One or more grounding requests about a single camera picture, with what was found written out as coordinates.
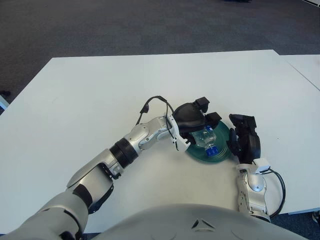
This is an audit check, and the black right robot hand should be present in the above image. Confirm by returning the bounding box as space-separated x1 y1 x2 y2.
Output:
226 113 262 166

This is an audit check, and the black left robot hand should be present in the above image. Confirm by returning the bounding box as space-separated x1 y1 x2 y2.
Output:
173 96 223 146

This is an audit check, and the clear bottle with blue cap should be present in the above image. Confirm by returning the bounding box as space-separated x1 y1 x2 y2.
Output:
191 126 220 158

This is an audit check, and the green round plate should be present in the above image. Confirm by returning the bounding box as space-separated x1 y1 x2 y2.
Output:
185 121 235 165

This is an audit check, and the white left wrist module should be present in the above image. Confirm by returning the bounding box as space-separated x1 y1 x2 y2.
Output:
164 113 190 153

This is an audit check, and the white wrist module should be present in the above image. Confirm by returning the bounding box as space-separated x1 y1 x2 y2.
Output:
164 113 190 153
253 158 271 175

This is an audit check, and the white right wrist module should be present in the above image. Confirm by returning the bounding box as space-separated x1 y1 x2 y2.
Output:
253 158 271 175

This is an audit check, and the grey robot torso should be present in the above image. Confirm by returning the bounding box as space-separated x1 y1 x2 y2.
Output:
97 203 307 240

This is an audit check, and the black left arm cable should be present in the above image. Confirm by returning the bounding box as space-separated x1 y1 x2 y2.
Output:
134 95 180 152

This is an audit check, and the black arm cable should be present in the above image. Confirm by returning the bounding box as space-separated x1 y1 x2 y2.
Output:
259 168 286 218
134 95 180 152

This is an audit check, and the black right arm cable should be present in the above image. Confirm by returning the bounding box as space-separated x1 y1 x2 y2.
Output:
259 168 286 218

